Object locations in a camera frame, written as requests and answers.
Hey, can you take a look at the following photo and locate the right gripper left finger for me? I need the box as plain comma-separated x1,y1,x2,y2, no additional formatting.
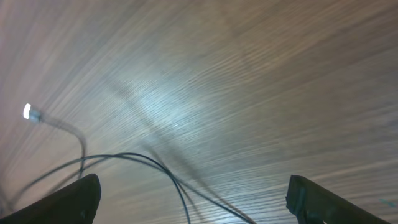
1,174,101,224

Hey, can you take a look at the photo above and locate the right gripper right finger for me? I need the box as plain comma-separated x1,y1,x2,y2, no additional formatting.
285,175,389,224

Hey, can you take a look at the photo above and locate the black cable white plug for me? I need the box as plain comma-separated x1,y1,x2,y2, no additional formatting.
0,103,88,212

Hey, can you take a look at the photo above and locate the thin black cable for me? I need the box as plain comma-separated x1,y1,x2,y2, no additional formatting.
9,152,257,224

